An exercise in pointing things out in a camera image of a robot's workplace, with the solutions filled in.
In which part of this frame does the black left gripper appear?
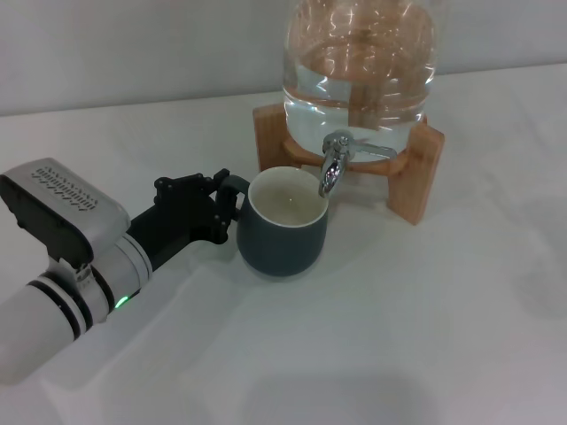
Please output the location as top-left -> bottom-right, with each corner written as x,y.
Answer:
126,167 -> 240,274

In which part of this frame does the dark teal ceramic mug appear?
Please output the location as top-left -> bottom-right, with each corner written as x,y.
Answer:
219,166 -> 331,276

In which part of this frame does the chrome faucet with lever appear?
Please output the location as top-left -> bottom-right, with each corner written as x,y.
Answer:
317,128 -> 399,199

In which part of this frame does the clear glass water dispenser jar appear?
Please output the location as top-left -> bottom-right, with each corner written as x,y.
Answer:
281,0 -> 440,160

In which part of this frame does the wooden dispenser stand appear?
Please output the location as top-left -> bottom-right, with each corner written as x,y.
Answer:
252,104 -> 446,226

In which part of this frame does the grey black wrist camera box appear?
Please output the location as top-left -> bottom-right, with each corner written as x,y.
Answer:
0,158 -> 130,267

